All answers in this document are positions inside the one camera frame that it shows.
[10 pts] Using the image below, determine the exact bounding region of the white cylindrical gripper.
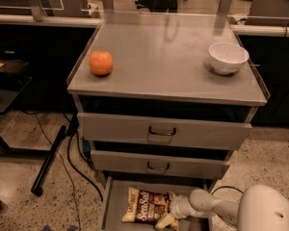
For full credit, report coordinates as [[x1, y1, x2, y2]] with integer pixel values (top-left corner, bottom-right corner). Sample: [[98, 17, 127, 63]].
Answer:
[[155, 195, 196, 231]]

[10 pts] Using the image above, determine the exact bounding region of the brown sea salt chip bag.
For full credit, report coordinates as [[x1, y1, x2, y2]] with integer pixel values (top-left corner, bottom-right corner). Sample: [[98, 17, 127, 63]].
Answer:
[[121, 187, 175, 225]]

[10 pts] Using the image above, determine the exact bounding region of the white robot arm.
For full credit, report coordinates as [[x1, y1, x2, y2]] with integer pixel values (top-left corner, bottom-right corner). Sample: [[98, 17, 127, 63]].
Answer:
[[155, 185, 289, 231]]

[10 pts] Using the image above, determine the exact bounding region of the grey bottom drawer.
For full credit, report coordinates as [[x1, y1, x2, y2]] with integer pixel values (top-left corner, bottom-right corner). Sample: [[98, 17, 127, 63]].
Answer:
[[97, 175, 210, 231]]

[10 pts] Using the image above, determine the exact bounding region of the grey drawer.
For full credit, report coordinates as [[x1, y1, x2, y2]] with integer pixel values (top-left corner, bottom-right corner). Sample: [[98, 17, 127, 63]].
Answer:
[[97, 175, 210, 231], [77, 113, 251, 150], [91, 150, 229, 179]]

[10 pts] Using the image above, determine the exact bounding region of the grey middle drawer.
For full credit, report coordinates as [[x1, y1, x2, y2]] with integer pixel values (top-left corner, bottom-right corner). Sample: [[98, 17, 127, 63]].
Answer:
[[91, 150, 229, 179]]

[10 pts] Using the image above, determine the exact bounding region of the grey drawer cabinet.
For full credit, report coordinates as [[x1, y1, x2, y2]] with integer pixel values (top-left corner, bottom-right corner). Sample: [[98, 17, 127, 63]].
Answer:
[[67, 13, 269, 184]]

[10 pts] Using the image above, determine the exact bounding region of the grey top drawer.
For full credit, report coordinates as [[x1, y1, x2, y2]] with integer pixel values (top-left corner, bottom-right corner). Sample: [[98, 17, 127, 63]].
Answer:
[[77, 113, 251, 150]]

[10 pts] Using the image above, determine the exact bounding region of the black stand leg bar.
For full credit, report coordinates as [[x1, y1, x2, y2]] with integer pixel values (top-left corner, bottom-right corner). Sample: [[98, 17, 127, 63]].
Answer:
[[31, 125, 66, 196]]

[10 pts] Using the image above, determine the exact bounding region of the orange fruit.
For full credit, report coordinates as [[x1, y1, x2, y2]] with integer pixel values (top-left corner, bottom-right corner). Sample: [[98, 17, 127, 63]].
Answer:
[[89, 51, 114, 76]]

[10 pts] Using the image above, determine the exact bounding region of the white bowl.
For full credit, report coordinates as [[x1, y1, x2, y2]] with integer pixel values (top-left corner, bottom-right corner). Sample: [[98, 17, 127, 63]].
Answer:
[[208, 42, 250, 74]]

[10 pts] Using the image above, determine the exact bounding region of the black side table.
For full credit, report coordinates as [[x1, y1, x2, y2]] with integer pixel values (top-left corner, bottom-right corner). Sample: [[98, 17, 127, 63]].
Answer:
[[0, 50, 33, 156]]

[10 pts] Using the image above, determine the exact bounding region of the black floor cable loop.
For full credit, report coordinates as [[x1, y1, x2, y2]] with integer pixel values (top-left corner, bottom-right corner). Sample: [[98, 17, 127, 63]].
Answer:
[[210, 185, 245, 196]]

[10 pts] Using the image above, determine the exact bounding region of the black cable on floor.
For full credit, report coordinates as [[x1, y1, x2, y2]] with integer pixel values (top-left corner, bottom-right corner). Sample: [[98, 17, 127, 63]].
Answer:
[[66, 113, 104, 202]]

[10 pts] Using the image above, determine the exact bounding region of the white counter rail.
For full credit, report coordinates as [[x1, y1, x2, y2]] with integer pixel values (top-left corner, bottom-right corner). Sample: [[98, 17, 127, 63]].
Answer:
[[0, 14, 102, 28]]

